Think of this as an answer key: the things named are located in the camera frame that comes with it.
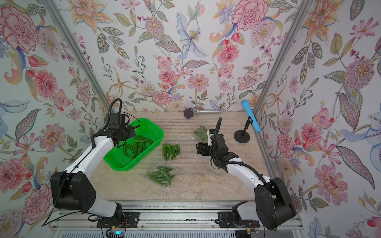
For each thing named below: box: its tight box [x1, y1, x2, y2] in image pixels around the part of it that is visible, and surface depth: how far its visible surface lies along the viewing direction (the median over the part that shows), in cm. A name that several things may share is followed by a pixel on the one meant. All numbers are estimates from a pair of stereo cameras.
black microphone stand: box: [233, 116, 254, 144], surface depth 108 cm
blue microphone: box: [241, 99, 261, 133], surface depth 92 cm
